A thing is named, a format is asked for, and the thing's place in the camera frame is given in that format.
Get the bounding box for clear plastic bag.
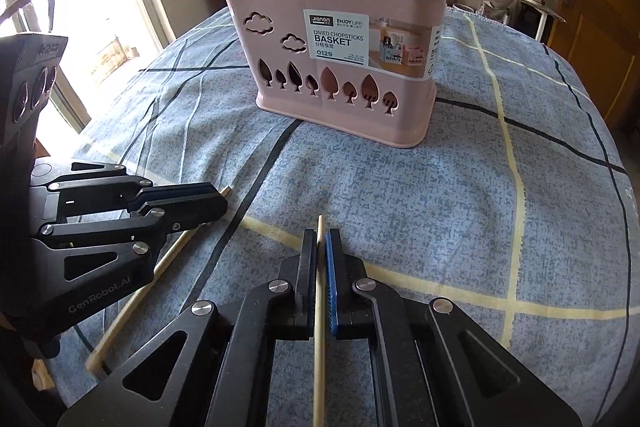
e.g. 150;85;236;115
475;0;511;25

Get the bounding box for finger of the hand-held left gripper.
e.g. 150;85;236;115
47;162;221;214
42;195;230;289

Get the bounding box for wooden door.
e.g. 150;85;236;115
550;0;640;132

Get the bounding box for blue checked cloth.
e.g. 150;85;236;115
55;4;633;427

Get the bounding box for light wooden chopstick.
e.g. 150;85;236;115
312;214;327;427
85;186;233;375

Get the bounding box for pink plastic chopstick basket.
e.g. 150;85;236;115
221;0;457;149

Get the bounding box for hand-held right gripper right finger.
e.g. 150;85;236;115
324;229;583;427

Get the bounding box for white framed window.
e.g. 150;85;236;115
0;0;171;142

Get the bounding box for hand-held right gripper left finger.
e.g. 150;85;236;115
57;229;319;427

